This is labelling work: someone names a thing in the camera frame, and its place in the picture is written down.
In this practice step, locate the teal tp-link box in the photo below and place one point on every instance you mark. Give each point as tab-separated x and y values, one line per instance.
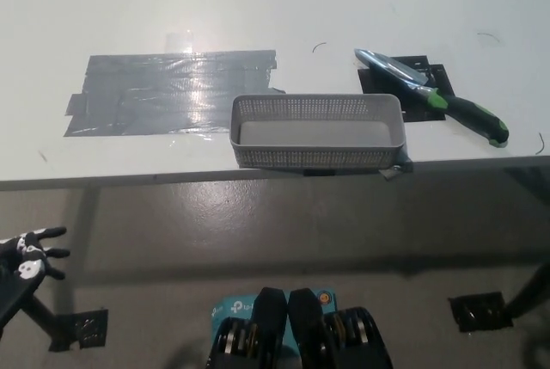
234	306

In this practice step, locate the large grey duct tape patch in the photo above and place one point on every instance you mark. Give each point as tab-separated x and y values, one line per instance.
163	94

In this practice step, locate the black tape patch on desk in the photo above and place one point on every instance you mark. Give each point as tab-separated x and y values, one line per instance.
434	78

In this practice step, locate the grey perforated plastic basket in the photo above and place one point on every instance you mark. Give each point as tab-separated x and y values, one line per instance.
318	134

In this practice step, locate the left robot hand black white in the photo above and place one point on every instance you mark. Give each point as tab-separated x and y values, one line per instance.
32	257

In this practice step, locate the black table leg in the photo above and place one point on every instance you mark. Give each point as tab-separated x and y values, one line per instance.
43	313
530	289

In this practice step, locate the small grey tape strip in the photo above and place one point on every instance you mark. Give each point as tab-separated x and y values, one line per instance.
397	171

